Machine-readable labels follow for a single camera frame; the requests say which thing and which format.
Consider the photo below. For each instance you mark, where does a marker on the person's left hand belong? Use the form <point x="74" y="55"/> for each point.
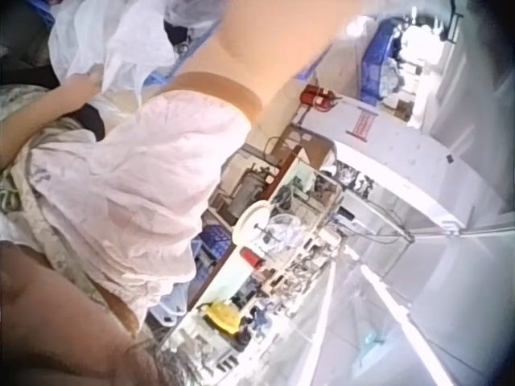
<point x="76" y="89"/>

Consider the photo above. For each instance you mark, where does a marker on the black wrist band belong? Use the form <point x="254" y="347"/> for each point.
<point x="91" y="120"/>

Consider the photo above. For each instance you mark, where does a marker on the white round plate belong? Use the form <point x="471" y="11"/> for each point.
<point x="251" y="221"/>

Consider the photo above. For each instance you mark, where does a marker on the white cloth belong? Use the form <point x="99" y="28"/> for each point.
<point x="120" y="44"/>

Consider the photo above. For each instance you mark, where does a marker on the cluttered white shelf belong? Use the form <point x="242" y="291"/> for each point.
<point x="297" y="257"/>

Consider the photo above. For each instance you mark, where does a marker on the red fire extinguisher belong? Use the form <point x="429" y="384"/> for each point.
<point x="316" y="96"/>

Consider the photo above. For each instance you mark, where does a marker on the grey metal canister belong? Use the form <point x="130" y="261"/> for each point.
<point x="245" y="189"/>

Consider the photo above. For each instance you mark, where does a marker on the red small container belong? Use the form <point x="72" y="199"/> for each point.
<point x="251" y="257"/>

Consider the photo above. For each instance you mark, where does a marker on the yellow plastic item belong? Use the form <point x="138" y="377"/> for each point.
<point x="222" y="314"/>

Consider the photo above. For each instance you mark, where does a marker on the blue latticed crate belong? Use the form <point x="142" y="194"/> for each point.
<point x="211" y="246"/>

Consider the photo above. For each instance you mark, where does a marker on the brown cardboard box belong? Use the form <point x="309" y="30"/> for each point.
<point x="310" y="149"/>

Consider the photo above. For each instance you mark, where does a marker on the white chest cabinet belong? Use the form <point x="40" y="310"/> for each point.
<point x="402" y="161"/>

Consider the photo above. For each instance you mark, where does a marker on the person's left fingers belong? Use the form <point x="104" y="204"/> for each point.
<point x="90" y="81"/>

